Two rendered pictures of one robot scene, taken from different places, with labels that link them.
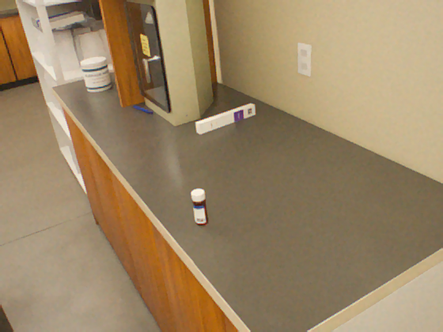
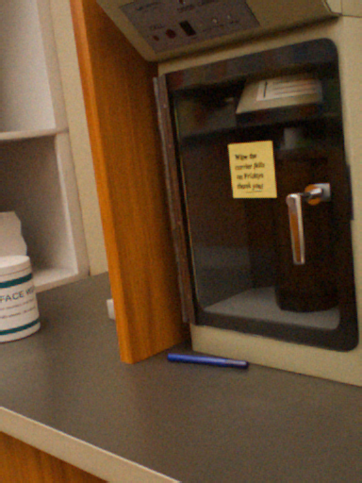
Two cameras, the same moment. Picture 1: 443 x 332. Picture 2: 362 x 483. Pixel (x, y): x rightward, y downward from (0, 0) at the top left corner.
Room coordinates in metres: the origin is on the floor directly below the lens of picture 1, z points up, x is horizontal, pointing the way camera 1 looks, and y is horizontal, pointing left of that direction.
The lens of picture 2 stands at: (0.87, 0.62, 1.29)
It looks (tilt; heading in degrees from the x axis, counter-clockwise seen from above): 10 degrees down; 343
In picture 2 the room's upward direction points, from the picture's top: 7 degrees counter-clockwise
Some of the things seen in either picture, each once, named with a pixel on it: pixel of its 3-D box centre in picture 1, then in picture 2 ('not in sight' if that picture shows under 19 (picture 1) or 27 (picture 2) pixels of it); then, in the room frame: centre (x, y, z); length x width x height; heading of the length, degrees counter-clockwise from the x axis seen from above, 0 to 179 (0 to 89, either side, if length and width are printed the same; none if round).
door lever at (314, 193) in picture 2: (151, 69); (304, 224); (1.57, 0.23, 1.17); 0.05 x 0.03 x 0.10; 117
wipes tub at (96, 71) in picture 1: (96, 73); (2, 297); (2.16, 0.60, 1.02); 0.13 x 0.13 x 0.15
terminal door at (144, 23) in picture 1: (147, 56); (250, 202); (1.68, 0.26, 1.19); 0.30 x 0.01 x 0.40; 27
